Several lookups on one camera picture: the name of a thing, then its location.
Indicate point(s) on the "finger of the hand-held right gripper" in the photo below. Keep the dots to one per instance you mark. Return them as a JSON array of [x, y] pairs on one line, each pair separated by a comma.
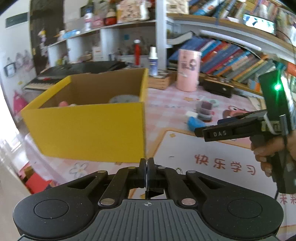
[[245, 118], [199, 132]]

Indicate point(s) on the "dark door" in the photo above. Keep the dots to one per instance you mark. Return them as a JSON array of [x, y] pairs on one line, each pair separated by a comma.
[[46, 27]]

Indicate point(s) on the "pink plush toy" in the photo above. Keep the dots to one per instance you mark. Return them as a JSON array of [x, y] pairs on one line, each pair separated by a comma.
[[66, 104]]

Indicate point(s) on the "white bottle with red label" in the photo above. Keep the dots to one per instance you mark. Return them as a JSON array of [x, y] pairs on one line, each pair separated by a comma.
[[88, 20]]

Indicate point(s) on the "black and brown radio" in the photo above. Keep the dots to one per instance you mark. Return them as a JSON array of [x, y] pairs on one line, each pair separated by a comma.
[[218, 88]]

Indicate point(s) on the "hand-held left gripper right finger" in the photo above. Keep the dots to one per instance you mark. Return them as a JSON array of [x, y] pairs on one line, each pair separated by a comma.
[[151, 171]]

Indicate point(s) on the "red stool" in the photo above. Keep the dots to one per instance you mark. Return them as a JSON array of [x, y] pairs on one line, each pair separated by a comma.
[[37, 180]]

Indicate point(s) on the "small blue pouch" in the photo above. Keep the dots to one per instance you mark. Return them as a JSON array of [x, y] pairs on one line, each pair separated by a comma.
[[195, 124]]

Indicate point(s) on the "pink cylindrical container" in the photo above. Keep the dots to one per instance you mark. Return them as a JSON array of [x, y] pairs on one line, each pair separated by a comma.
[[188, 71]]

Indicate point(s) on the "yellow cardboard box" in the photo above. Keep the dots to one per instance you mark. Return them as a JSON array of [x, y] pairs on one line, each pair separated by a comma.
[[92, 132]]

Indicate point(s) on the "stack of loose papers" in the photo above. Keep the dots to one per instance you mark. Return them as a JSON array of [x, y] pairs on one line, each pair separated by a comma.
[[256, 103]]

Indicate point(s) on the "black electronic keyboard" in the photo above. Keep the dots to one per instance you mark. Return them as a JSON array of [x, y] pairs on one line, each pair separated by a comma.
[[76, 68]]

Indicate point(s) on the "row of colourful books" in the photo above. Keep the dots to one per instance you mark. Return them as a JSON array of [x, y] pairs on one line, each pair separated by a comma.
[[222, 58]]

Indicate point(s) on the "white spray bottle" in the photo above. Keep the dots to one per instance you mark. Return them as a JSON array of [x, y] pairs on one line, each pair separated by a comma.
[[153, 64]]

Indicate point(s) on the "person's right hand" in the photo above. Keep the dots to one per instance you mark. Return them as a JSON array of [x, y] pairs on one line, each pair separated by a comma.
[[268, 148]]

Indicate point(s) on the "yellow tape roll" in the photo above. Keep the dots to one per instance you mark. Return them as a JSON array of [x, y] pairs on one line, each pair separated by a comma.
[[122, 99]]

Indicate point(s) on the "white side shelf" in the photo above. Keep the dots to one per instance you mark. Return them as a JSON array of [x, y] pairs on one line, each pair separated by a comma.
[[76, 46]]

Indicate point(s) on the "white box with red label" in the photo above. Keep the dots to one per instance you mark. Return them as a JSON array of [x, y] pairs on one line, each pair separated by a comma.
[[96, 53]]

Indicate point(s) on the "floral ceramic figurine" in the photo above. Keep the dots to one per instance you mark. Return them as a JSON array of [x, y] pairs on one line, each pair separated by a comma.
[[131, 11]]

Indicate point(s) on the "white bookshelf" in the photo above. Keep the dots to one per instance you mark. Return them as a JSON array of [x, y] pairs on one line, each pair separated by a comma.
[[160, 27]]

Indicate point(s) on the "shelf row of upright books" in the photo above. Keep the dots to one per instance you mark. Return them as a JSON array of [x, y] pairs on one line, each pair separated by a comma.
[[219, 9]]

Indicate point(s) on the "dark purple tape stack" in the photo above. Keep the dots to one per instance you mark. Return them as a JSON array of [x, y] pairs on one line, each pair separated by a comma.
[[204, 111]]

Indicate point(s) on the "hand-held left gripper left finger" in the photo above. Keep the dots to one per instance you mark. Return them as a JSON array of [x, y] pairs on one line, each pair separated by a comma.
[[143, 171]]

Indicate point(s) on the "pink checked cloth-covered desktop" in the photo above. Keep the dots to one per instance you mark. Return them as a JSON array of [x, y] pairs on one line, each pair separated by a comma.
[[208, 150]]

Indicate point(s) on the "wooden chessboard box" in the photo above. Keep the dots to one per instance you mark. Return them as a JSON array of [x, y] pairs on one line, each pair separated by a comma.
[[161, 81]]

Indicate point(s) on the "small picture frame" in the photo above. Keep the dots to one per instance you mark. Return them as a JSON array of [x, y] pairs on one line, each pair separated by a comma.
[[9, 70]]

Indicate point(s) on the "smartphone with lit screen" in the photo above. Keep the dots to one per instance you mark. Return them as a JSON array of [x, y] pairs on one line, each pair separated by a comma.
[[259, 23]]

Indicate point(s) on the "blue and white box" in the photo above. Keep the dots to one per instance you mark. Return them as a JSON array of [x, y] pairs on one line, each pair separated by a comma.
[[71, 34]]

